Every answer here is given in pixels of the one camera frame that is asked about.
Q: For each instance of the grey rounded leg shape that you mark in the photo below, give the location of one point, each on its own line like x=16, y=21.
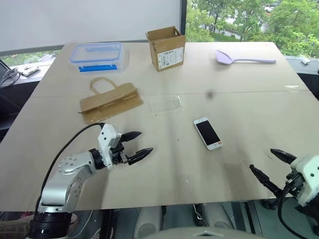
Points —
x=148, y=221
x=216, y=216

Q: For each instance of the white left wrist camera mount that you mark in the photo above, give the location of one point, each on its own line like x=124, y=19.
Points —
x=106, y=139

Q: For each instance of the brown paper bag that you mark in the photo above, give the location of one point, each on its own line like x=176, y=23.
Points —
x=109, y=105

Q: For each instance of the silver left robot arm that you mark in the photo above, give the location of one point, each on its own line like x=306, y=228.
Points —
x=64, y=184

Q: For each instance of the white power strip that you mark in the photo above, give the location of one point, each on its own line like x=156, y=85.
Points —
x=29, y=71

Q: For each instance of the white smartphone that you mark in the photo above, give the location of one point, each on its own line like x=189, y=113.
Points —
x=208, y=133

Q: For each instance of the lavender plastic spatula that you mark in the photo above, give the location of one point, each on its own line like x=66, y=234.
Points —
x=225, y=58

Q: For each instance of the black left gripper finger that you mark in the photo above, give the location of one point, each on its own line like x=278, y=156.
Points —
x=131, y=136
x=141, y=154

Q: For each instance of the small white device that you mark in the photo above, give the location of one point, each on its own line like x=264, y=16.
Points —
x=305, y=61

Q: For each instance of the clear phone case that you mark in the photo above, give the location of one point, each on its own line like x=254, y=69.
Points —
x=165, y=105

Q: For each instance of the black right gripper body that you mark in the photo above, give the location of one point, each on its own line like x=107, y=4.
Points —
x=294, y=185

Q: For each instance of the clear container with blue lid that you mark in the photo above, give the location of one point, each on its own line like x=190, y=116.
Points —
x=97, y=58

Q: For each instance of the open cardboard box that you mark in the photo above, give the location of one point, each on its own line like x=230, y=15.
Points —
x=169, y=53

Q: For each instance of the dark window frame post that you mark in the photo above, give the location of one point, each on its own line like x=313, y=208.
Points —
x=183, y=17

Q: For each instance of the grey rounded robot body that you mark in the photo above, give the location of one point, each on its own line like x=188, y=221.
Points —
x=199, y=234

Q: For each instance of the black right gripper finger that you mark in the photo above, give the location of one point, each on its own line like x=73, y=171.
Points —
x=264, y=178
x=284, y=156

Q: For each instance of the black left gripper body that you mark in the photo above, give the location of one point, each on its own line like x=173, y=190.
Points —
x=119, y=154

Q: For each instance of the white roller blind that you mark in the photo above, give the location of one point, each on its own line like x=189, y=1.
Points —
x=87, y=20

